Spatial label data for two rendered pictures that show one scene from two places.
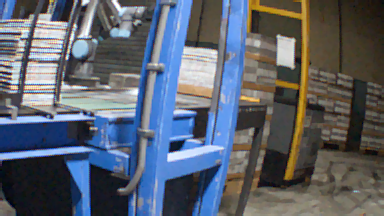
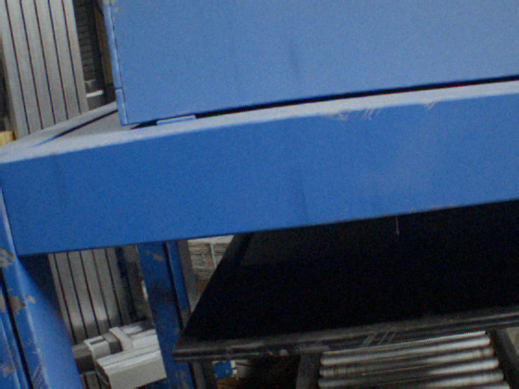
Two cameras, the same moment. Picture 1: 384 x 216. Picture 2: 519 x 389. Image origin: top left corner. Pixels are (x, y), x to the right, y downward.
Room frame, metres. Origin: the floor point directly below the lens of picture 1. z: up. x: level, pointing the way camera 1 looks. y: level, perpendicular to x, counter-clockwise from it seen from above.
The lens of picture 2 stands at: (1.24, 0.77, 1.62)
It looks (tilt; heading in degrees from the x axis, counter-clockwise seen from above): 12 degrees down; 349
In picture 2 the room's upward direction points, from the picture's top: 9 degrees counter-clockwise
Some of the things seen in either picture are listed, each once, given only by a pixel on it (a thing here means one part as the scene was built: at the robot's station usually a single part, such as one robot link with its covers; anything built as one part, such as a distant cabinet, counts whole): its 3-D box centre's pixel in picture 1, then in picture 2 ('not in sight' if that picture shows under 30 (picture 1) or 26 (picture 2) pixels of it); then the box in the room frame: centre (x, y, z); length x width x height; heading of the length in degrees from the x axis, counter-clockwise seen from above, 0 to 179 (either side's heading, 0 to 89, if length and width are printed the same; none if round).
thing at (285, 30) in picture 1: (279, 44); not in sight; (5.47, -0.71, 1.28); 0.57 x 0.01 x 0.65; 49
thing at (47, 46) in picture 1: (17, 60); not in sight; (1.59, 0.59, 0.93); 0.38 x 0.30 x 0.26; 161
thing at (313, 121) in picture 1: (287, 140); not in sight; (5.73, -0.93, 0.40); 0.69 x 0.55 x 0.80; 49
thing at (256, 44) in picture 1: (244, 111); not in sight; (5.12, -0.41, 0.65); 0.39 x 0.30 x 1.29; 49
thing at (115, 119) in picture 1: (79, 110); not in sight; (2.13, 0.40, 0.75); 0.70 x 0.65 x 0.10; 161
